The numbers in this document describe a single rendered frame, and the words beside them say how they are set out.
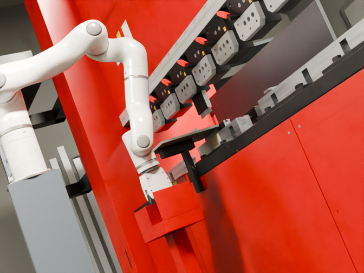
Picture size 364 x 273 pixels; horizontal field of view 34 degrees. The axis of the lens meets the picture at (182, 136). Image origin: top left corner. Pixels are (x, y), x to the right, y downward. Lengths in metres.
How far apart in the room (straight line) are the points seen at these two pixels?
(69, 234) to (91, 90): 1.42
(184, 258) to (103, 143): 1.24
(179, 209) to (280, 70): 1.02
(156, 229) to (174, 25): 0.86
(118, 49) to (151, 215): 0.63
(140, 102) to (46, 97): 3.81
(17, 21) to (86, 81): 2.98
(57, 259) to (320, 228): 0.86
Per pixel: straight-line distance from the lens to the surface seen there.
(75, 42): 2.24
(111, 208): 3.20
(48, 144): 5.82
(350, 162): 1.66
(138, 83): 2.21
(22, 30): 6.23
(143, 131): 2.09
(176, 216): 2.12
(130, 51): 2.25
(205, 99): 2.49
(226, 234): 2.36
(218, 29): 2.23
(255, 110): 2.55
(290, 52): 2.80
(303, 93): 1.73
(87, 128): 3.26
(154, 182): 2.15
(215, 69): 2.33
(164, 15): 2.58
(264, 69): 2.98
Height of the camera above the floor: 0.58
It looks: 10 degrees up
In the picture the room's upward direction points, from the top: 22 degrees counter-clockwise
